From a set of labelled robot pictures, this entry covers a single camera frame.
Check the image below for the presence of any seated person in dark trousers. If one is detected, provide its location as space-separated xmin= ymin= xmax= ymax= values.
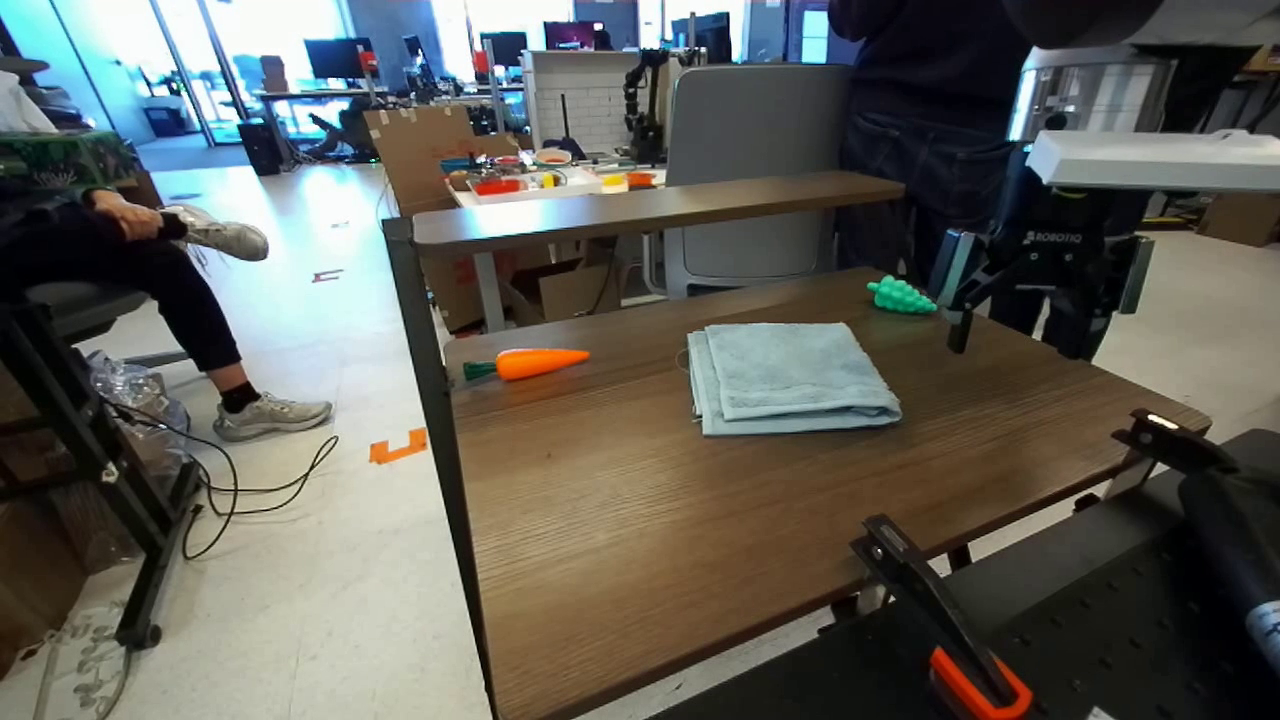
xmin=0 ymin=73 xmax=334 ymax=443

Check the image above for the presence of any black waste bin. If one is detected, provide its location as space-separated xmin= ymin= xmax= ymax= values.
xmin=234 ymin=116 xmax=288 ymax=180

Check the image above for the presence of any clear plastic bag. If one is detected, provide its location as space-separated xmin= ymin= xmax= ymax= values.
xmin=85 ymin=348 xmax=198 ymax=474

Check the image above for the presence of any orange toy carrot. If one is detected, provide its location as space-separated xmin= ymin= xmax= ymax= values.
xmin=460 ymin=346 xmax=597 ymax=388

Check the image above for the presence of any black computer monitor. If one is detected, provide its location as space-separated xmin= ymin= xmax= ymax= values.
xmin=539 ymin=15 xmax=615 ymax=55
xmin=476 ymin=29 xmax=534 ymax=73
xmin=299 ymin=37 xmax=381 ymax=85

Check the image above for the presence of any black chair frame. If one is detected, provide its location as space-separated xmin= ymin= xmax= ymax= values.
xmin=0 ymin=279 xmax=210 ymax=656

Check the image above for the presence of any black metal table frame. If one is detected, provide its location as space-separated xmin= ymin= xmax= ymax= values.
xmin=381 ymin=216 xmax=502 ymax=720

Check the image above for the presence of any long wooden side table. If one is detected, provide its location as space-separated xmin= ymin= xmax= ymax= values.
xmin=409 ymin=167 xmax=911 ymax=256

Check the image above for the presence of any grey side table leg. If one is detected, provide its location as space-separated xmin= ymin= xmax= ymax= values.
xmin=467 ymin=250 xmax=513 ymax=336

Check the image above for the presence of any standing person in dark clothes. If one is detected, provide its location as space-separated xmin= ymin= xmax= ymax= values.
xmin=823 ymin=0 xmax=1035 ymax=294

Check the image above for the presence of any orange floor tape marker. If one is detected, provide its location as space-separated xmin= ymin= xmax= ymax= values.
xmin=363 ymin=425 xmax=431 ymax=469

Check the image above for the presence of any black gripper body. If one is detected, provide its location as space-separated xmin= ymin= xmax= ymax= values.
xmin=976 ymin=216 xmax=1145 ymax=339

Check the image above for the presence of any light blue towel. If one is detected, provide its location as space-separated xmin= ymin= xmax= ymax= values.
xmin=683 ymin=320 xmax=909 ymax=439

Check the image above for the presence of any grey divider panel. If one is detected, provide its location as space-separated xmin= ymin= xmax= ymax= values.
xmin=659 ymin=60 xmax=857 ymax=302

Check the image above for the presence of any black floor cable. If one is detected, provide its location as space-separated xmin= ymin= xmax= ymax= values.
xmin=167 ymin=430 xmax=345 ymax=565

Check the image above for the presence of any black cylindrical handheld device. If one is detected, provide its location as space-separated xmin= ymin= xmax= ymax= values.
xmin=1170 ymin=455 xmax=1280 ymax=685

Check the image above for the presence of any cardboard box under side table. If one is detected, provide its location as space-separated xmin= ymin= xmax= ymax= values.
xmin=513 ymin=251 xmax=624 ymax=325

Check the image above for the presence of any green toy grape bunch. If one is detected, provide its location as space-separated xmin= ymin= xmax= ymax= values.
xmin=863 ymin=272 xmax=945 ymax=320

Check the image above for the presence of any large upright cardboard sheet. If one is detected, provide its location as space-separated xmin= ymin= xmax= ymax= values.
xmin=363 ymin=99 xmax=529 ymax=332

